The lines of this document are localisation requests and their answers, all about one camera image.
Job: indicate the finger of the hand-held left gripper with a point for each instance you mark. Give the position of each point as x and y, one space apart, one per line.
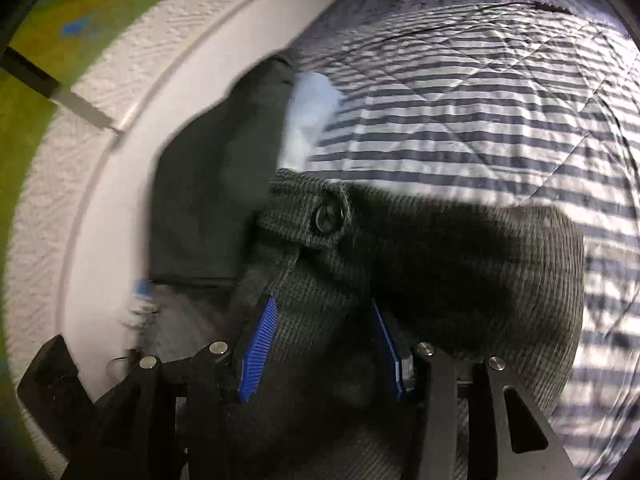
142 290

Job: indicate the striped quilted blanket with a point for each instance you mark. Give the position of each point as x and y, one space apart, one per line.
450 110

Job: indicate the light blue cloth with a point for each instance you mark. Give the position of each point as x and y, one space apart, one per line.
307 110

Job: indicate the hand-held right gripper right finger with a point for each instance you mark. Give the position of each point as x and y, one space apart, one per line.
393 360

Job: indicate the grey houndstooth pants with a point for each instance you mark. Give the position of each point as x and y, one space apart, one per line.
450 260

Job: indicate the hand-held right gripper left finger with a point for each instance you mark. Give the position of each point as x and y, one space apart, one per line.
257 352

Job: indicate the white textured bed frame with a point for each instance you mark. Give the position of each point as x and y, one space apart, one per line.
100 185

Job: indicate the dark folded garment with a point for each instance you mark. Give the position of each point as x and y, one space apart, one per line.
210 185

